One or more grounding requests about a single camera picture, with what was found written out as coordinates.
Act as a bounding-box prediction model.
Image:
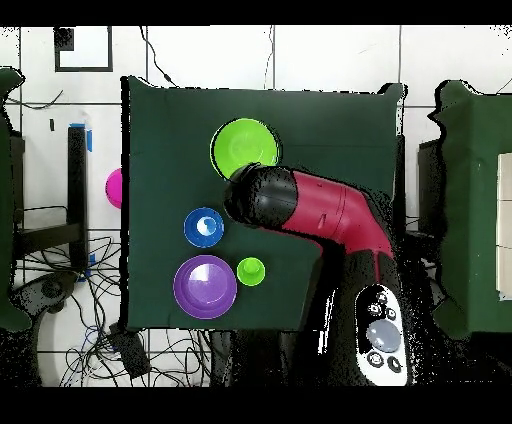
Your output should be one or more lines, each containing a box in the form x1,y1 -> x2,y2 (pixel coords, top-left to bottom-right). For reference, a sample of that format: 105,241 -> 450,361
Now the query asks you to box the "large green bowl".
209,117 -> 281,181

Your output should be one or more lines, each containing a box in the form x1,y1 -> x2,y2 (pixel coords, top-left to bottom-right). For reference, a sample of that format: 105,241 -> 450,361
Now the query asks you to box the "large purple bowl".
172,254 -> 238,320

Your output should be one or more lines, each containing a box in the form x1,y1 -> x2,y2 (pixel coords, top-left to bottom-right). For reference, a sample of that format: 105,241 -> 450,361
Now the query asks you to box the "white box stack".
496,152 -> 512,302

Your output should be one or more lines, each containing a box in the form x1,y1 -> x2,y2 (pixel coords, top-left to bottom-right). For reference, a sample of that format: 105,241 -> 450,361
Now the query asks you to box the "small dark blue bowl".
183,206 -> 226,249

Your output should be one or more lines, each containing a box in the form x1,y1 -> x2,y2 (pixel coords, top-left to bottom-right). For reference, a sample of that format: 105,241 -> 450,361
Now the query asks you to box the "green cup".
236,256 -> 266,288

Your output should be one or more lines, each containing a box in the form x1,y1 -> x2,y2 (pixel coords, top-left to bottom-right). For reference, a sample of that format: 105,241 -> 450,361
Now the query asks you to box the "dark green table cloth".
120,75 -> 405,335

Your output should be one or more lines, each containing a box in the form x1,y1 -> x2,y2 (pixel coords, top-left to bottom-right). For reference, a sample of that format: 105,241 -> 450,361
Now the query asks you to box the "magenta bowl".
104,167 -> 123,210

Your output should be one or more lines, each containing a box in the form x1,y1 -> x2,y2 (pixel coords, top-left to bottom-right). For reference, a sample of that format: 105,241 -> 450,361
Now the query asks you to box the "black metal stand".
11,124 -> 90,277

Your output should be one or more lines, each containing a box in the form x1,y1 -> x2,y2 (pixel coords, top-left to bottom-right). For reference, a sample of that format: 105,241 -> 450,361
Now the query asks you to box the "black power strip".
109,323 -> 152,379

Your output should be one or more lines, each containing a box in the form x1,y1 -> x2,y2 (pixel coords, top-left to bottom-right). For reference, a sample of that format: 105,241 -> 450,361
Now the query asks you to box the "neighbouring green table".
0,66 -> 33,333
427,79 -> 512,339

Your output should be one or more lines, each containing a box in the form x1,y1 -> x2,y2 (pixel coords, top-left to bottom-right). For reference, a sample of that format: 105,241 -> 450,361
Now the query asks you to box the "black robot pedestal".
207,329 -> 305,387

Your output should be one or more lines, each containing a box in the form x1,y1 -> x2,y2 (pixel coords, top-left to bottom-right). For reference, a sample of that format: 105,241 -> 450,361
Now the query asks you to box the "black cable with plug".
139,26 -> 178,88

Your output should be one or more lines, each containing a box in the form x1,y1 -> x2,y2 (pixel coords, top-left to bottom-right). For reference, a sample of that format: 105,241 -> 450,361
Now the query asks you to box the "floor cable tangle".
59,235 -> 211,387

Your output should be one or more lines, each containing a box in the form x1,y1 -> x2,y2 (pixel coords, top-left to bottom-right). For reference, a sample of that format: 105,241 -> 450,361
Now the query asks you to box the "black square frame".
54,26 -> 114,73

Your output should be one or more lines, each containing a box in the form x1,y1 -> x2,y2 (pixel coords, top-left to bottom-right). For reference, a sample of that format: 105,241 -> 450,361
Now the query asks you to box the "black pedestal leg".
11,271 -> 78,317

